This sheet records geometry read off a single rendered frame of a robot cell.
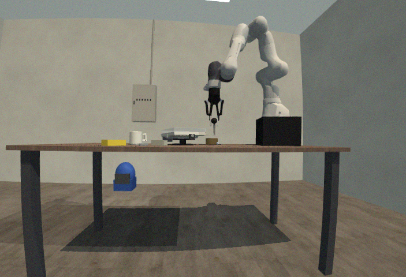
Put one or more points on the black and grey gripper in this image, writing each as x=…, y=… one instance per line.
x=214, y=98

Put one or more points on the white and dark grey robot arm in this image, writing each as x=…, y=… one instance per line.
x=276, y=69

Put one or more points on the tan hollow ring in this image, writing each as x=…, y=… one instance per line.
x=211, y=141

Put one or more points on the small cream box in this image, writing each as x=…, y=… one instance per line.
x=158, y=142

